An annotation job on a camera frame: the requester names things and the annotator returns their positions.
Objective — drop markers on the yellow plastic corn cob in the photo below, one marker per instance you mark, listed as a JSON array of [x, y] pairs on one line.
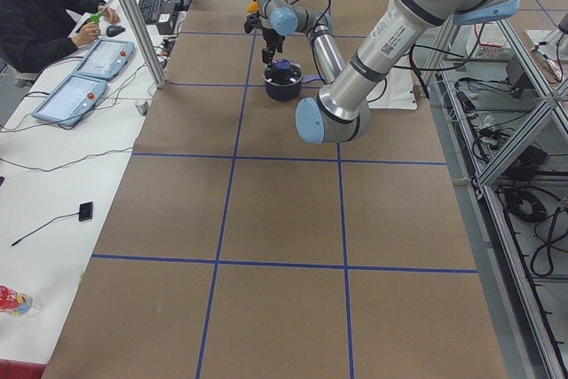
[[253, 7]]

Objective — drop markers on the glass lid purple knob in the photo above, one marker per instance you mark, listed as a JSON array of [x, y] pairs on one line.
[[283, 72]]

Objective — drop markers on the black keyboard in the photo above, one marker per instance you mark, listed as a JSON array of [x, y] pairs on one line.
[[150, 10]]

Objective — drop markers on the upper teach pendant tablet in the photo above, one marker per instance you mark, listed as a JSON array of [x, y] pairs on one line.
[[105, 59]]

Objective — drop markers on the teach pendant tablet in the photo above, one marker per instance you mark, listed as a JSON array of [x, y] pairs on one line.
[[105, 59], [71, 100]]

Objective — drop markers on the lower teach pendant tablet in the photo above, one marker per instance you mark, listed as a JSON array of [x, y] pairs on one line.
[[71, 100]]

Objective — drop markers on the seated person black clothes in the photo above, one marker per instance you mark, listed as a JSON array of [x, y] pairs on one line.
[[37, 33]]

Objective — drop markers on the small black device on desk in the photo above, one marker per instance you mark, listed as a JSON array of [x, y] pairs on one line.
[[85, 212]]

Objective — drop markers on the red label drink bottle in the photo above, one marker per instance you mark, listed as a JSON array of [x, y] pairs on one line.
[[19, 304]]

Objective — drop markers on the dark blue saucepan purple handle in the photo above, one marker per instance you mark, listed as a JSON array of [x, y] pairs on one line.
[[288, 92]]

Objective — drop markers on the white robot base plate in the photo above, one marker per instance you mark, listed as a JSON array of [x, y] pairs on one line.
[[395, 92]]

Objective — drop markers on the aluminium frame post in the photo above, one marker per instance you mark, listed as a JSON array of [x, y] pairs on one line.
[[144, 41]]

